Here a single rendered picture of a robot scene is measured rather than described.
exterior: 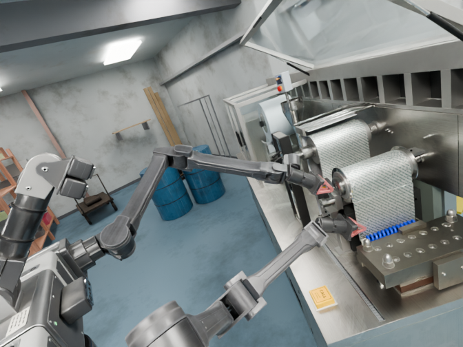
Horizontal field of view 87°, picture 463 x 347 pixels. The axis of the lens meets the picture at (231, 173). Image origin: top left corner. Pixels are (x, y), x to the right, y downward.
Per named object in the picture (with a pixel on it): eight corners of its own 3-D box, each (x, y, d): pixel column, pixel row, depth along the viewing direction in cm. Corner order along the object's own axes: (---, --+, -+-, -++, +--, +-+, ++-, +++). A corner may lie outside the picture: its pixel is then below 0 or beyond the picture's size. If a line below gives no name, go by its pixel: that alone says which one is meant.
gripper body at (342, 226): (351, 242, 92) (333, 240, 91) (337, 226, 102) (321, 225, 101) (357, 226, 90) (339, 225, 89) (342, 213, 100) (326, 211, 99)
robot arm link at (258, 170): (174, 171, 100) (171, 152, 92) (179, 160, 104) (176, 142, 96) (278, 188, 98) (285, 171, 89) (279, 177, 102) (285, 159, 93)
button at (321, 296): (309, 295, 97) (309, 290, 96) (326, 288, 97) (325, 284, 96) (317, 309, 91) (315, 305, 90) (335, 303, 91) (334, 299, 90)
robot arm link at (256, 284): (252, 319, 62) (226, 281, 66) (244, 324, 66) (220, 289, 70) (332, 239, 88) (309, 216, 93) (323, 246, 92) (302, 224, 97)
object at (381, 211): (359, 240, 99) (353, 202, 93) (414, 221, 99) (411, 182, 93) (360, 241, 99) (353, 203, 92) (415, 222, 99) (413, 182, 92)
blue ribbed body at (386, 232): (364, 241, 99) (362, 234, 98) (414, 223, 99) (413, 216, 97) (369, 246, 96) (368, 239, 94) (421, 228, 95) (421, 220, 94)
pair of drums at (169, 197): (157, 215, 450) (134, 171, 420) (212, 184, 505) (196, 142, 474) (171, 228, 386) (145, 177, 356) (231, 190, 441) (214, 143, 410)
